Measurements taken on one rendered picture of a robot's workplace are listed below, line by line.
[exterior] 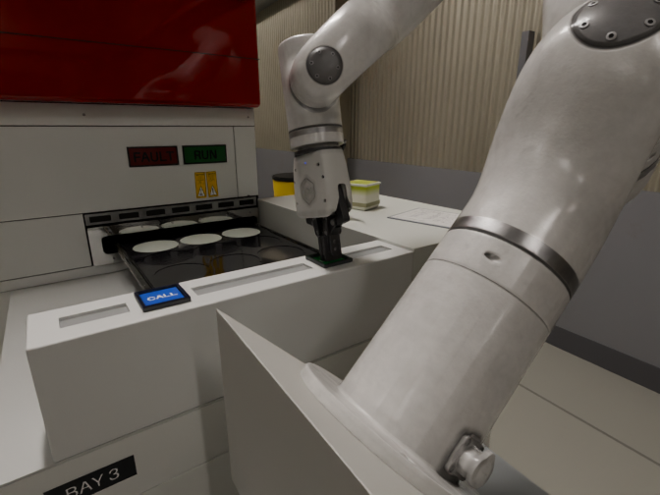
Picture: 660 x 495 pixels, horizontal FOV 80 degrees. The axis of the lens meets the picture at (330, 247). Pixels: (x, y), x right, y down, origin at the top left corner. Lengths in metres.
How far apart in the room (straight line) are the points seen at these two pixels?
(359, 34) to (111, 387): 0.52
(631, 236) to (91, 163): 2.14
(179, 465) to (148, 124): 0.77
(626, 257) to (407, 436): 2.05
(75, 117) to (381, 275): 0.76
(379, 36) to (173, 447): 0.60
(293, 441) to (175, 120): 0.94
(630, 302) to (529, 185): 2.00
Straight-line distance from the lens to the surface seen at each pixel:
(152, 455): 0.60
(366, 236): 0.80
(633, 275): 2.31
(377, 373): 0.33
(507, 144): 0.40
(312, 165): 0.60
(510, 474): 0.51
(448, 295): 0.33
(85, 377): 0.52
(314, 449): 0.24
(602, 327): 2.44
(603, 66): 0.38
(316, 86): 0.54
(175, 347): 0.53
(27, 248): 1.11
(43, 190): 1.08
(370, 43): 0.58
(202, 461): 0.64
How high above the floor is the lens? 1.17
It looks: 17 degrees down
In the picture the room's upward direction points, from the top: straight up
